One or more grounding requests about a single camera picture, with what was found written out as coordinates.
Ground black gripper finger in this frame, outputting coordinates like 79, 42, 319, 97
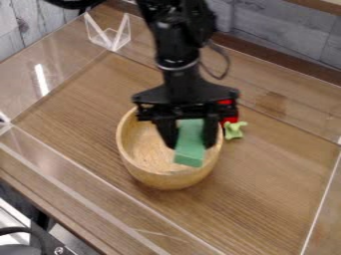
202, 114, 220, 148
156, 119, 178, 149

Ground clear acrylic corner bracket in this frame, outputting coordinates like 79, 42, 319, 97
85, 13, 132, 52

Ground green rectangular stick block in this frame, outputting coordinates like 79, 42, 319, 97
173, 120, 205, 167

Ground black metal stand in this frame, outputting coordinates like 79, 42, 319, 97
30, 221, 71, 255

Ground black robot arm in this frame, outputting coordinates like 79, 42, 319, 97
133, 0, 240, 148

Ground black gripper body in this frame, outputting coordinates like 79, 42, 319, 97
133, 64, 240, 122

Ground brown wooden bowl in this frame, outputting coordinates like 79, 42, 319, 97
117, 108, 224, 190

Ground black cable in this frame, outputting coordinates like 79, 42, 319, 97
0, 228, 33, 239

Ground red toy strawberry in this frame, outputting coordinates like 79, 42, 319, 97
217, 99, 249, 141

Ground clear acrylic tray walls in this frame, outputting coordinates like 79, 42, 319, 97
0, 8, 341, 255

